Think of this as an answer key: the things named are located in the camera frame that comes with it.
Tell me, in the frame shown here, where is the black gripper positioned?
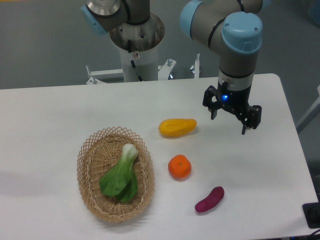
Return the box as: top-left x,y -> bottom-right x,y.
202,76 -> 262,135

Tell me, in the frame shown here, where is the green bok choy vegetable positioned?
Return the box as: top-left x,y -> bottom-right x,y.
99,143 -> 139,203

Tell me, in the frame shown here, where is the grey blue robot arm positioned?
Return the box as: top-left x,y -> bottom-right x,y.
81,0 -> 270,131

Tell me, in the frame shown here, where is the woven wicker basket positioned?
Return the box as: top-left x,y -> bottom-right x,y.
77,126 -> 155,223

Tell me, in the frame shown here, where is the yellow papaya half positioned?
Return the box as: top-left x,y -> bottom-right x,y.
158,118 -> 197,138

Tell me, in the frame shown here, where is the orange mandarin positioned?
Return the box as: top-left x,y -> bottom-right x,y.
168,154 -> 192,179

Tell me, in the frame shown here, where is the purple sweet potato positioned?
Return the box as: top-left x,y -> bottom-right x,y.
194,186 -> 225,213

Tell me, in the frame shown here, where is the black device at table edge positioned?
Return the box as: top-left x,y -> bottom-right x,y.
302,202 -> 320,229

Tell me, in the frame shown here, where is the white table leg frame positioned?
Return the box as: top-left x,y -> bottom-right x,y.
295,86 -> 320,134

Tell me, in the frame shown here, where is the black cable on pedestal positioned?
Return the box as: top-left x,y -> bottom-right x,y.
127,39 -> 144,82

